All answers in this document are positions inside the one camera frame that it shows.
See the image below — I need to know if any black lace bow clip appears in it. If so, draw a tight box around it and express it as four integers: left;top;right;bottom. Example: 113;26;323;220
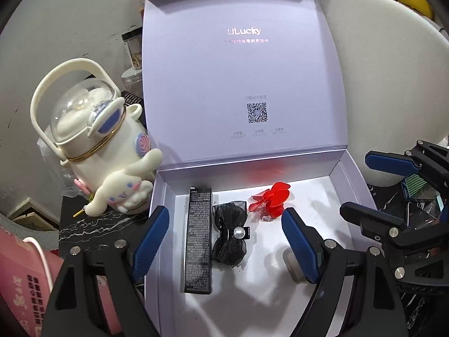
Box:
212;201;250;268

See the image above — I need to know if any medicine box green white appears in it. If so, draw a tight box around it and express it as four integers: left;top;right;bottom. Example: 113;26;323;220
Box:
401;174;437;201

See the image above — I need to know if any smoky transparent container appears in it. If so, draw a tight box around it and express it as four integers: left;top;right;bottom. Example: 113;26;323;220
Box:
282;248;308;284

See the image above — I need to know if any black slim cosmetic box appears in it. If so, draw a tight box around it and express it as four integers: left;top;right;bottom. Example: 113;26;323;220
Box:
184;187;212;294

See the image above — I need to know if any upper pink paper cup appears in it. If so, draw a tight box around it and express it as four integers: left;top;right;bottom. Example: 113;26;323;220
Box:
1;228;62;336

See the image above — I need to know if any white cartoon kettle bottle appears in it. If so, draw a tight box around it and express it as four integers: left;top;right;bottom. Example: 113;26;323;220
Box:
30;58;150;193

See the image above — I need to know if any white foam block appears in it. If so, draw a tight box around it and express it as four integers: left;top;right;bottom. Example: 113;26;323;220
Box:
317;0;448;186

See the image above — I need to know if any red flower hair clip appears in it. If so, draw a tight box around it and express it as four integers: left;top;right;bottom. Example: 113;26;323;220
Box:
248;182;291;221

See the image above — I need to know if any white plush dog toy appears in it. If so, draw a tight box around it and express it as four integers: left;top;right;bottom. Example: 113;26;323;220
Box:
84;148;163;217

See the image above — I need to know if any glass jar with lid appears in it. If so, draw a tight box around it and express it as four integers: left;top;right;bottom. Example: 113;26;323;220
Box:
121;27;142;69

